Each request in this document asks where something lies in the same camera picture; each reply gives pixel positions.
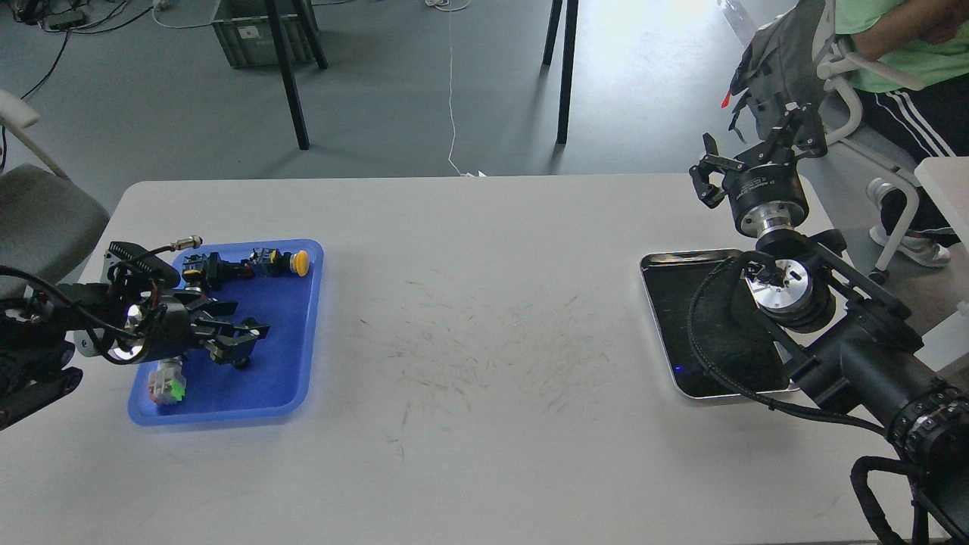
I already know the blue plastic tray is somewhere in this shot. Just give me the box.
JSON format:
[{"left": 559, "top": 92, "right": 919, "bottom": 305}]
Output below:
[{"left": 127, "top": 238, "right": 324, "bottom": 425}]

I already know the black table leg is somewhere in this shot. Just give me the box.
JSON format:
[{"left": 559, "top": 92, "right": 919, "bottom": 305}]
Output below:
[
  {"left": 263, "top": 0, "right": 329, "bottom": 151},
  {"left": 542, "top": 0, "right": 579, "bottom": 149}
]

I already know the grey plastic crate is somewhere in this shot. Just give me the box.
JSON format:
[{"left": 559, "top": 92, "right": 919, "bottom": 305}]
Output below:
[{"left": 211, "top": 1, "right": 315, "bottom": 69}]

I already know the white office chair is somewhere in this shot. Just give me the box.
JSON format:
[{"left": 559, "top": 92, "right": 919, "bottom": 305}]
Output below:
[{"left": 811, "top": 31, "right": 925, "bottom": 284}]

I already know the black table leg right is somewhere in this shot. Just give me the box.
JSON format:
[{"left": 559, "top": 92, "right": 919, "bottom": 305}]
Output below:
[{"left": 542, "top": 0, "right": 579, "bottom": 149}]

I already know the black table leg left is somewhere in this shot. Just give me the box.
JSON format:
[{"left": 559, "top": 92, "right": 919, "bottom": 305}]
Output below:
[{"left": 263, "top": 0, "right": 329, "bottom": 151}]

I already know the black connector switch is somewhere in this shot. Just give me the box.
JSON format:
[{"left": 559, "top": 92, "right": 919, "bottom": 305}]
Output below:
[{"left": 181, "top": 252, "right": 245, "bottom": 292}]

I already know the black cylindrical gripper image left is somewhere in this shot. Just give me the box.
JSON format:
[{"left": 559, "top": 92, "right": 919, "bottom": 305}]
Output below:
[{"left": 114, "top": 297, "right": 270, "bottom": 366}]

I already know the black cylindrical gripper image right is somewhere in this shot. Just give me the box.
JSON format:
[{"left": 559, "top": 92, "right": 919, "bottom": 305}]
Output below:
[{"left": 688, "top": 103, "right": 827, "bottom": 237}]

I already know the yellow push button switch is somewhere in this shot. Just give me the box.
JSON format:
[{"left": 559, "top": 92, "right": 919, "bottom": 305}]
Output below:
[{"left": 242, "top": 248, "right": 311, "bottom": 277}]

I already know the white floor cable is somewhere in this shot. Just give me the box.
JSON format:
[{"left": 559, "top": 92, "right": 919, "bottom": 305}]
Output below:
[{"left": 424, "top": 0, "right": 487, "bottom": 178}]

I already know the seated person green shirt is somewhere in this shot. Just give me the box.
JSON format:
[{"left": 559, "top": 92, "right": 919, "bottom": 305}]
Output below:
[{"left": 835, "top": 1, "right": 968, "bottom": 268}]

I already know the white green square switch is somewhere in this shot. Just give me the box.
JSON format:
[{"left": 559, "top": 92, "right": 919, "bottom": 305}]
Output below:
[{"left": 148, "top": 356, "right": 186, "bottom": 406}]

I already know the grey backpack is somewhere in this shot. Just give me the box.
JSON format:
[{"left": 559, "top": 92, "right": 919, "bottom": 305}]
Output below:
[{"left": 729, "top": 1, "right": 826, "bottom": 142}]

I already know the silver metal tray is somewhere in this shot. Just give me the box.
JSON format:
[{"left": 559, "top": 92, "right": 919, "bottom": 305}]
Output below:
[{"left": 640, "top": 248, "right": 797, "bottom": 400}]

